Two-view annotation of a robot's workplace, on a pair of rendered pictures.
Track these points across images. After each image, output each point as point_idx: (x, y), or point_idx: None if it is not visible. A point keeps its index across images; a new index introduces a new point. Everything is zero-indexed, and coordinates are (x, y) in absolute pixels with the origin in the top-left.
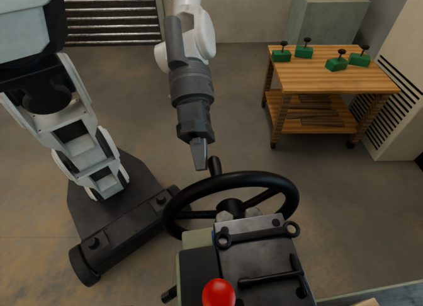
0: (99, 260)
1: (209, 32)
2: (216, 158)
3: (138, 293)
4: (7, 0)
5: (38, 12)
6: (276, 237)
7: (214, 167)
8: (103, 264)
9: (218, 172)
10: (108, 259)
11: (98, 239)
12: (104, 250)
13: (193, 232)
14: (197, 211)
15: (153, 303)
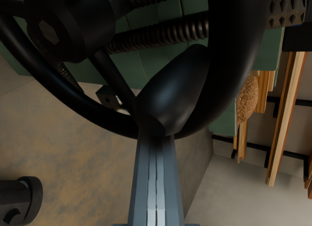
0: (20, 192)
1: None
2: (183, 105)
3: (3, 137)
4: None
5: None
6: None
7: (201, 89)
8: (16, 187)
9: (204, 66)
10: (9, 188)
11: (3, 218)
12: (9, 200)
13: (279, 55)
14: (125, 90)
15: (2, 117)
